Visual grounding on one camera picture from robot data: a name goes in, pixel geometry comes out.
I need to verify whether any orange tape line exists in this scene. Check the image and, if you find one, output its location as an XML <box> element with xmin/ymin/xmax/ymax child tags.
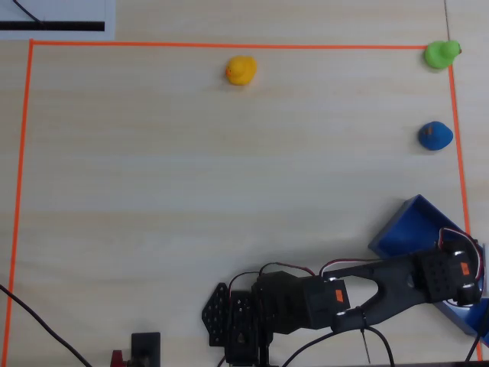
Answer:
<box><xmin>4</xmin><ymin>39</ymin><xmax>35</xmax><ymax>367</ymax></box>
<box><xmin>447</xmin><ymin>63</ymin><xmax>484</xmax><ymax>362</ymax></box>
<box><xmin>29</xmin><ymin>39</ymin><xmax>429</xmax><ymax>50</ymax></box>

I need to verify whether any black camera stand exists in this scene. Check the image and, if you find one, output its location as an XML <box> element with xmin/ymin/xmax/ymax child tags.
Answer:
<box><xmin>131</xmin><ymin>331</ymin><xmax>162</xmax><ymax>367</ymax></box>

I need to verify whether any blue rubber duck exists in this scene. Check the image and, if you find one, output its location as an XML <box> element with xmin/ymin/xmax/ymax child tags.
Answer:
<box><xmin>418</xmin><ymin>121</ymin><xmax>454</xmax><ymax>151</ymax></box>

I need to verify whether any long black cable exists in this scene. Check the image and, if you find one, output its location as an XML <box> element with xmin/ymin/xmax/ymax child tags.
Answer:
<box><xmin>0</xmin><ymin>284</ymin><xmax>93</xmax><ymax>367</ymax></box>

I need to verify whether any thin black cable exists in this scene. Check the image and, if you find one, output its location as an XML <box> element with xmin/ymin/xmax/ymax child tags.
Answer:
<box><xmin>464</xmin><ymin>330</ymin><xmax>483</xmax><ymax>362</ymax></box>
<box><xmin>12</xmin><ymin>0</ymin><xmax>45</xmax><ymax>24</ymax></box>

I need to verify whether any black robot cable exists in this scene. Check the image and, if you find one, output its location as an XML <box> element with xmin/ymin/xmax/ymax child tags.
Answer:
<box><xmin>280</xmin><ymin>326</ymin><xmax>397</xmax><ymax>367</ymax></box>

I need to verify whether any green rubber duck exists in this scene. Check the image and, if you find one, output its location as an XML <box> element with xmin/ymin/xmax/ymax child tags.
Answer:
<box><xmin>423</xmin><ymin>39</ymin><xmax>462</xmax><ymax>70</ymax></box>

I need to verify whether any red white servo wire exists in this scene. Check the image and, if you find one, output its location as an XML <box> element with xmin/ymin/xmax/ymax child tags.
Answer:
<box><xmin>438</xmin><ymin>227</ymin><xmax>485</xmax><ymax>282</ymax></box>

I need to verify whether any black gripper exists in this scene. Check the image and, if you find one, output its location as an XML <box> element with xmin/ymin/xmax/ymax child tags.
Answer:
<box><xmin>445</xmin><ymin>239</ymin><xmax>484</xmax><ymax>307</ymax></box>

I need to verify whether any yellow rubber duck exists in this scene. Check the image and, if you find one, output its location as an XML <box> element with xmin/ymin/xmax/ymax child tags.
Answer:
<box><xmin>225</xmin><ymin>55</ymin><xmax>257</xmax><ymax>86</ymax></box>

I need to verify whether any white paper with black bar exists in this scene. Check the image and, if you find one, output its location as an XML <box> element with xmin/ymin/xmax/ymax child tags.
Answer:
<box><xmin>0</xmin><ymin>0</ymin><xmax>115</xmax><ymax>41</ymax></box>

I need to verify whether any blue open box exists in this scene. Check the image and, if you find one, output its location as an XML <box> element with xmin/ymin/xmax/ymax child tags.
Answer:
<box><xmin>368</xmin><ymin>193</ymin><xmax>489</xmax><ymax>337</ymax></box>

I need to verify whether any black zip tie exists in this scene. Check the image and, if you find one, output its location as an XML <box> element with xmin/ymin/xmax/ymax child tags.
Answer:
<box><xmin>358</xmin><ymin>311</ymin><xmax>372</xmax><ymax>364</ymax></box>

